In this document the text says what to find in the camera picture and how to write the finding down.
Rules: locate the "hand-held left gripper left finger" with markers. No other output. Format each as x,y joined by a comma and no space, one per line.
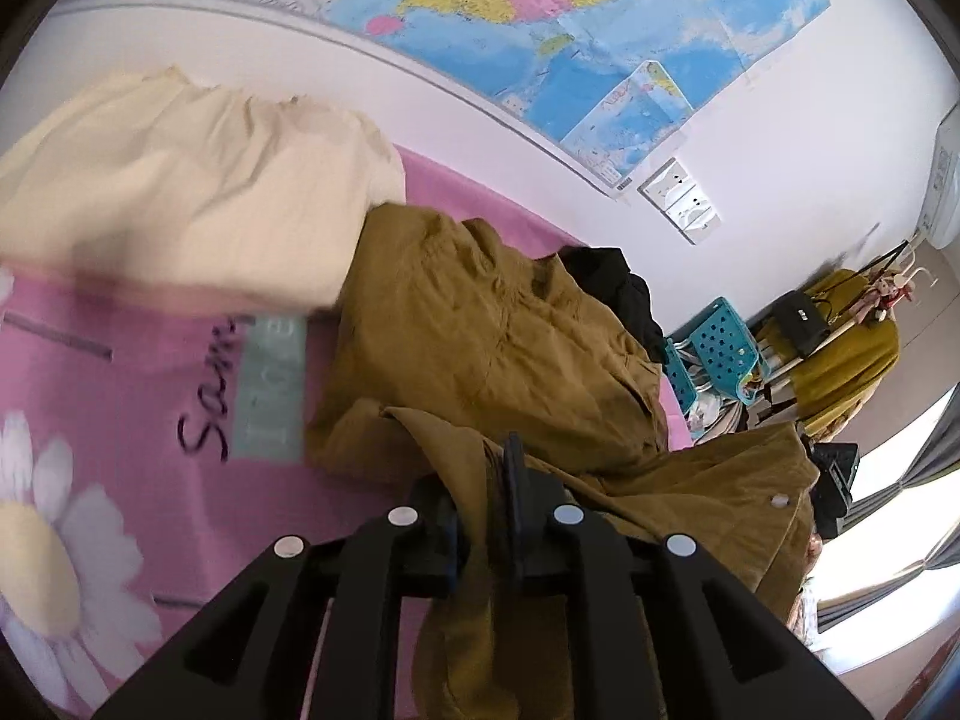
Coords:
442,532

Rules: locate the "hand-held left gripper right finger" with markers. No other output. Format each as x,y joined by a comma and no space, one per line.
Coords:
514,495

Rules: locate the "olive green jacket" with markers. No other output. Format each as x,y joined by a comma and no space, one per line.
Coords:
487,330

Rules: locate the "cream garment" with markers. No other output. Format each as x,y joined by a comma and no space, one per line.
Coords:
187,187

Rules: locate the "grey curtain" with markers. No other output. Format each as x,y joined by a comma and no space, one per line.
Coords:
900,585
926,439

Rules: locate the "mustard yellow hanging garment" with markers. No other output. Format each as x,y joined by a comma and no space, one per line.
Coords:
847,360

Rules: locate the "black handbag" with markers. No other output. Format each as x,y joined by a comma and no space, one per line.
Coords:
799,324

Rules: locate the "blue plastic storage rack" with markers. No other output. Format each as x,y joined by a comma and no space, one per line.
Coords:
720,337

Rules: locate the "white coat rack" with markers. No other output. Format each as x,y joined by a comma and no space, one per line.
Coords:
911,270

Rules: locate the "black garment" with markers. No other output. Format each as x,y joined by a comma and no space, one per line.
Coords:
615,277

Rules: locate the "white air conditioner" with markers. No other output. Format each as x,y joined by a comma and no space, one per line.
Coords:
943,180

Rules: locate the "pink daisy print bedsheet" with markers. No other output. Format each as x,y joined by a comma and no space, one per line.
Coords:
112,405

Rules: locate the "white wall socket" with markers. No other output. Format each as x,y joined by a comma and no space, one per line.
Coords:
664,181
686,204

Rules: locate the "colourful wall map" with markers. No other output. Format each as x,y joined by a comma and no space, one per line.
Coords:
525,0

